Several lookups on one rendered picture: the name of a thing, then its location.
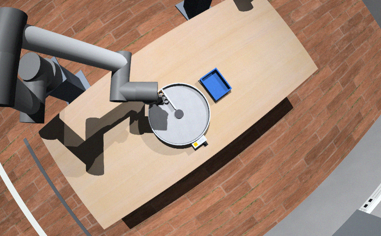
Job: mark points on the blue open-top crate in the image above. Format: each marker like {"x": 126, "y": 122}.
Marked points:
{"x": 215, "y": 83}

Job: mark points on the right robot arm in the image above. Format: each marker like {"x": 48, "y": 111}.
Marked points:
{"x": 41, "y": 75}

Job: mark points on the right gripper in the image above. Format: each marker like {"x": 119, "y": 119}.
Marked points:
{"x": 160, "y": 100}

